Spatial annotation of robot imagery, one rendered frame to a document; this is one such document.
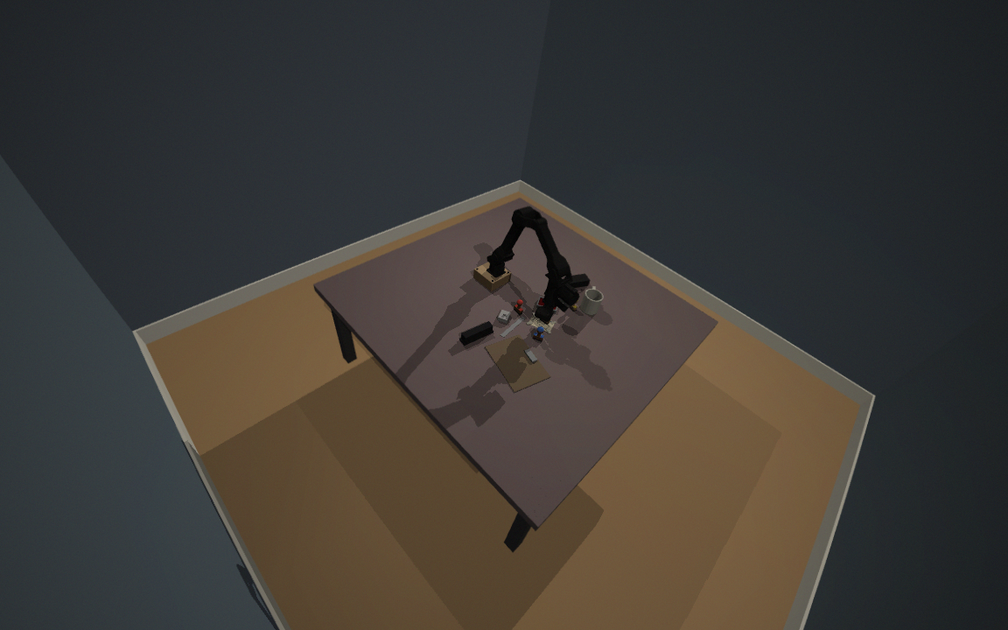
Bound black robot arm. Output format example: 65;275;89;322
486;206;579;312

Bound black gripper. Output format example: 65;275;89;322
535;289;559;322

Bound grey mug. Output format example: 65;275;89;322
580;286;604;316

